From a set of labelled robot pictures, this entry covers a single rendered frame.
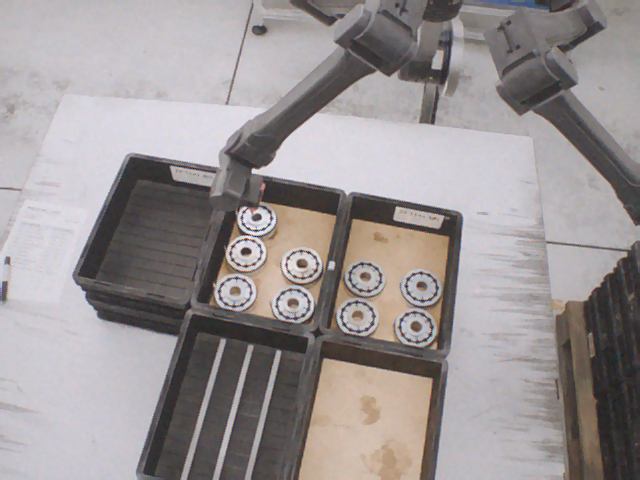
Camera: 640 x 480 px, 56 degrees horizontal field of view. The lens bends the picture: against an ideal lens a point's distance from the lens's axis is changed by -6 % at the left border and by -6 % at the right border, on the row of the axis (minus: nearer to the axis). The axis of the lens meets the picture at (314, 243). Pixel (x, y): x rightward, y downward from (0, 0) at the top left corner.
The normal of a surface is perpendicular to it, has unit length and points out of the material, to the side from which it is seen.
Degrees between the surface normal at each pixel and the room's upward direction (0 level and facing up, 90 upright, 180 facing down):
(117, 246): 0
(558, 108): 88
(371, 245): 0
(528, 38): 55
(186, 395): 0
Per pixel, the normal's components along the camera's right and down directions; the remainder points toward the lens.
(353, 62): -0.14, 0.87
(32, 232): 0.03, -0.52
